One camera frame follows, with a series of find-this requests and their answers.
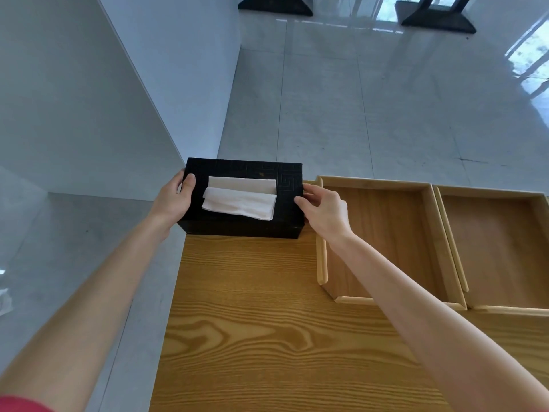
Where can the person's right hand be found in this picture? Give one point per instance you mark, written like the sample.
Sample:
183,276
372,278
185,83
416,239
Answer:
330,216

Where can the person's left hand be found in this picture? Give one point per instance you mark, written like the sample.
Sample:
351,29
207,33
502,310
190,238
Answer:
171,203

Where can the wooden tray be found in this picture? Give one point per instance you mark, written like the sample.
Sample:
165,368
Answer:
502,253
386,218

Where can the black tissue box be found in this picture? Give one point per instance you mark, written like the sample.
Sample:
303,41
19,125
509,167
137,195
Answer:
231,229

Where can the person's left forearm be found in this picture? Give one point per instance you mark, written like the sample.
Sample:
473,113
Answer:
86,313

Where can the person's right forearm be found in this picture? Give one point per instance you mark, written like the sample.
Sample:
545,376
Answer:
429,321

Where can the white tissue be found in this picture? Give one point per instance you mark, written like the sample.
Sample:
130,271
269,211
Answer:
240,201

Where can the wooden table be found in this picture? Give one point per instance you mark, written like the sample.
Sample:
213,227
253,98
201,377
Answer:
257,317

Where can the table with black legs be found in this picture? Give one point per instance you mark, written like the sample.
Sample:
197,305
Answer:
437,21
274,6

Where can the pink shirt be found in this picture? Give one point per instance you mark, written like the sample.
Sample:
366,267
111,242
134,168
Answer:
21,405

